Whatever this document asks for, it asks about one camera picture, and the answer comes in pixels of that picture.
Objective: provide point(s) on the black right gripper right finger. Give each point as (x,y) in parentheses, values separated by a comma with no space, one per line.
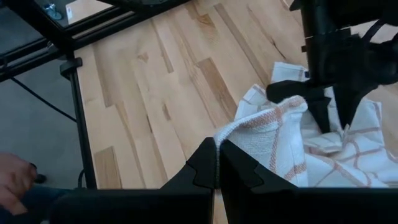
(264,202)

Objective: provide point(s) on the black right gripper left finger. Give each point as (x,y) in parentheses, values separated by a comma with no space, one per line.
(186,199)

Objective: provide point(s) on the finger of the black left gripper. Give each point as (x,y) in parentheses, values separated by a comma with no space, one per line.
(348,99)
(298,91)

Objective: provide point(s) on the white towel with orange checks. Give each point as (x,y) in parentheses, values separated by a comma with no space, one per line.
(264,140)

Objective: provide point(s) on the person's leg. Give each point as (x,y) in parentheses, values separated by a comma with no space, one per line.
(40,200)

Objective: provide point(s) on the small black object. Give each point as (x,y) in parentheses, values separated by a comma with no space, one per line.
(40,178)

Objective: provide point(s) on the person's hand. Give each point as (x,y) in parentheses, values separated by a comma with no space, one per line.
(14,180)

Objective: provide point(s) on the tan cardboard box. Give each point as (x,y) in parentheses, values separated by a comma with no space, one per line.
(88,9)

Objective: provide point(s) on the metal caster foot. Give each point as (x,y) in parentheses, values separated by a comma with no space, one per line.
(53,11)

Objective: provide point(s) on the black aluminium table frame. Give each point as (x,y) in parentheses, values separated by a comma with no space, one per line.
(81,124)

